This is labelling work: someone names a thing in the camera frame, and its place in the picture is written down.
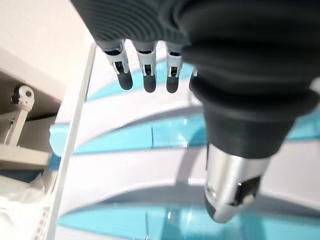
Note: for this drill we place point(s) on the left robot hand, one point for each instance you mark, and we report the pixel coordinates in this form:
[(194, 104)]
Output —
[(225, 50)]

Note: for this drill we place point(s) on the white medical cart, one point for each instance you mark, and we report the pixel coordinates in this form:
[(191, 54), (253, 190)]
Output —
[(72, 140)]

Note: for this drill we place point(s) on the blue lid waste bin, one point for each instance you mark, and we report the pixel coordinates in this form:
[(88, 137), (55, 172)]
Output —
[(55, 147)]

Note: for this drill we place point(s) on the beige hospital bed frame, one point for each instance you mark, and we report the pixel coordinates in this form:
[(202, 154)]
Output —
[(22, 155)]

